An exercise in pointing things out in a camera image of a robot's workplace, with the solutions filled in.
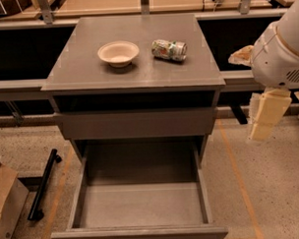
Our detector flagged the green white 7up can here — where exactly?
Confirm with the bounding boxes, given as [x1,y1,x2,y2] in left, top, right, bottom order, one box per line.
[151,39,188,62]

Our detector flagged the closed grey top drawer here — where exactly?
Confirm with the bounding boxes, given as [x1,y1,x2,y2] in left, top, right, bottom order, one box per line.
[54,107,216,140]

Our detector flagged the open grey middle drawer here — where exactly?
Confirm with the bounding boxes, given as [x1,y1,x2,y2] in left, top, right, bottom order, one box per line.
[51,139,228,239]

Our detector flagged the white paper bowl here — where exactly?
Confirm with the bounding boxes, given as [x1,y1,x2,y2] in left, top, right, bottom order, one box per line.
[97,40,140,68]

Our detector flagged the grey drawer cabinet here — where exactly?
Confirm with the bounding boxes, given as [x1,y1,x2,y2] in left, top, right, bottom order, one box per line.
[42,14,225,156]

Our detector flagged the brown cardboard box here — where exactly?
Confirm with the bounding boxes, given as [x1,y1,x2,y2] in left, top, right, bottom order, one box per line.
[0,162,29,239]

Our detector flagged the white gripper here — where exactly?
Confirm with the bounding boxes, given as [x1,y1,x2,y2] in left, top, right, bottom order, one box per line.
[226,20,299,144]

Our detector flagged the black metal bar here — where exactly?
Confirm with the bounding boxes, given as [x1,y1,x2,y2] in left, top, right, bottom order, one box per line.
[27,149,61,221]

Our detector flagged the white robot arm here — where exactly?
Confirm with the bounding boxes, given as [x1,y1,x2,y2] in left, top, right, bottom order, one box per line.
[228,0,299,142]

